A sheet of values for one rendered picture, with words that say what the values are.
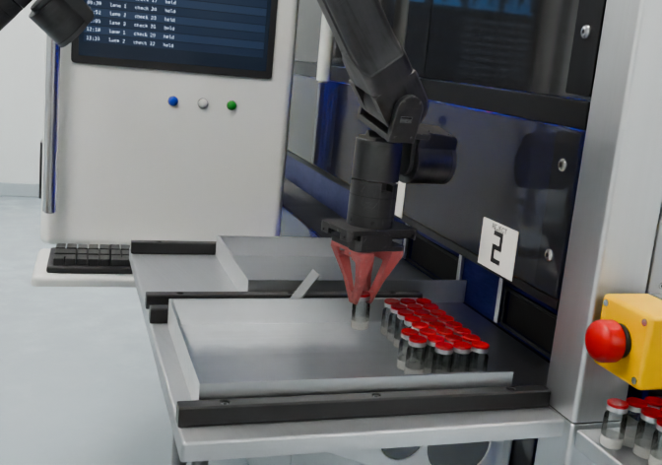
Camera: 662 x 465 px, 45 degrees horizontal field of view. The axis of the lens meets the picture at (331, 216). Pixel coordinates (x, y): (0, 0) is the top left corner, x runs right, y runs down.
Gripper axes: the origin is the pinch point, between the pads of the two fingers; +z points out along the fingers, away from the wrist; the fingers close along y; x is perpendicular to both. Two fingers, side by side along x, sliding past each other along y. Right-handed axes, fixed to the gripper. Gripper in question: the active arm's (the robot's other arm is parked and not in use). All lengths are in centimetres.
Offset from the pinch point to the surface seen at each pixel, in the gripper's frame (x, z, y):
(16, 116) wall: 533, 34, 70
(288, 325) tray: 8.5, 6.3, -4.9
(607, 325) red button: -32.5, -6.9, 4.1
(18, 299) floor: 292, 94, 23
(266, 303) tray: 10.1, 3.6, -7.5
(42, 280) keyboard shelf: 63, 15, -23
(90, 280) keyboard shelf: 61, 15, -15
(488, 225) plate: -5.7, -10.0, 14.2
